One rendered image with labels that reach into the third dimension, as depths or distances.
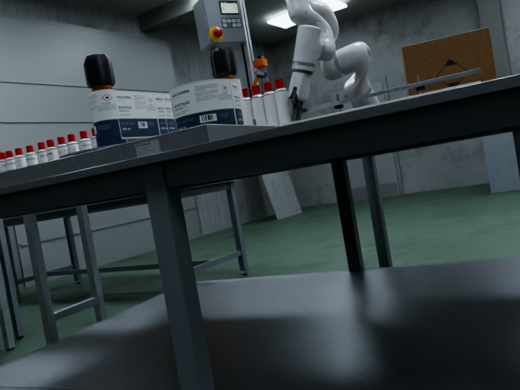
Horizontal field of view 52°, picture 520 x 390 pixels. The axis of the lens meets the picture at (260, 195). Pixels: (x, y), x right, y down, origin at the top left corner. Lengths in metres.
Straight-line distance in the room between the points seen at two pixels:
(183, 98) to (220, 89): 0.11
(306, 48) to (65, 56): 5.45
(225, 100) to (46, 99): 5.40
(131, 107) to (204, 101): 0.29
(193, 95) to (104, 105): 0.29
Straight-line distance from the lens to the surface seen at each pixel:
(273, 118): 2.01
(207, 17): 2.21
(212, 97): 1.49
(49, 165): 1.59
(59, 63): 7.08
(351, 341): 1.62
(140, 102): 1.72
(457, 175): 9.79
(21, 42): 6.86
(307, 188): 10.82
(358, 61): 2.44
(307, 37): 1.96
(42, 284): 2.64
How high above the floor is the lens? 0.73
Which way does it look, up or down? 2 degrees down
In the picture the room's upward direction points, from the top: 10 degrees counter-clockwise
